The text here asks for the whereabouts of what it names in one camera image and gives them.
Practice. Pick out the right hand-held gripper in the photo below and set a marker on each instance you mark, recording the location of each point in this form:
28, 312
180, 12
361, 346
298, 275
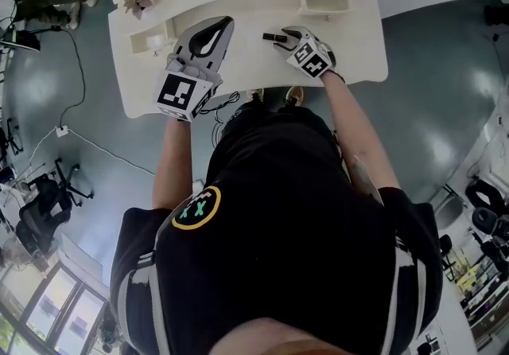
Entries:
310, 59

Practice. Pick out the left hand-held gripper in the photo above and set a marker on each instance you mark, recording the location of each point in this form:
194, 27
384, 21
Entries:
179, 92

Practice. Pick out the small black object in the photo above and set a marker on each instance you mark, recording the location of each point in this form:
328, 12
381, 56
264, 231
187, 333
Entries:
270, 36

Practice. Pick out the white desk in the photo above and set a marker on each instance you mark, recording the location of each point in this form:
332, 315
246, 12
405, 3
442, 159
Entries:
254, 67

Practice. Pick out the person's left forearm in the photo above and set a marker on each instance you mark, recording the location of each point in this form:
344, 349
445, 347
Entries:
171, 162

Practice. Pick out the person's right forearm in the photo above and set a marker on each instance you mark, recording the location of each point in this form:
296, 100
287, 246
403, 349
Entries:
358, 126

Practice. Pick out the person's right shoe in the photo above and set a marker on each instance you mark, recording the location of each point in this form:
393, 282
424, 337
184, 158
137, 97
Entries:
294, 95

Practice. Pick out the person's shoe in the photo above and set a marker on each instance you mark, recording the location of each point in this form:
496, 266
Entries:
255, 95
294, 95

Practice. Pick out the person's left shoe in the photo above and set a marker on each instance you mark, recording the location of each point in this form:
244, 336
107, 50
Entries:
255, 95

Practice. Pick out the pale pink artificial flower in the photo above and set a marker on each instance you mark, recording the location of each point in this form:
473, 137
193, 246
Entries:
138, 1

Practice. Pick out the person's black trousers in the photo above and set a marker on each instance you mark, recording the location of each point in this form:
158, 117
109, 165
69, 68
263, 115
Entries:
278, 122

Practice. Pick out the white power adapter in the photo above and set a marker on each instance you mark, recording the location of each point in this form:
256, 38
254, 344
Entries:
62, 131

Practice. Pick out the person's black t-shirt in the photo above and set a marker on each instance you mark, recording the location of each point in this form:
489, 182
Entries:
298, 246

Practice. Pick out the black office chair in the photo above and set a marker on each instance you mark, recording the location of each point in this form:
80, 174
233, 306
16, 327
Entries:
40, 218
483, 196
8, 138

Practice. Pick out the person's head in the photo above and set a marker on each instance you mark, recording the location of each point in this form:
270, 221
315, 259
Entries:
286, 339

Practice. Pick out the large glass window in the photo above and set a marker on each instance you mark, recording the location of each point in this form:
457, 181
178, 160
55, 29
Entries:
59, 305

